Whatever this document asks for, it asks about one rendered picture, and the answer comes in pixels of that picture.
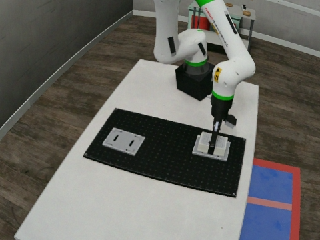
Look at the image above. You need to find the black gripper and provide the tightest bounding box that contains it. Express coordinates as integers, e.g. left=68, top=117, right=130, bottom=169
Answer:
left=207, top=107, right=229, bottom=155

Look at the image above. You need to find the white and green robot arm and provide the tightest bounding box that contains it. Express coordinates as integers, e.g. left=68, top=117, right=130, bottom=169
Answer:
left=154, top=0, right=255, bottom=111

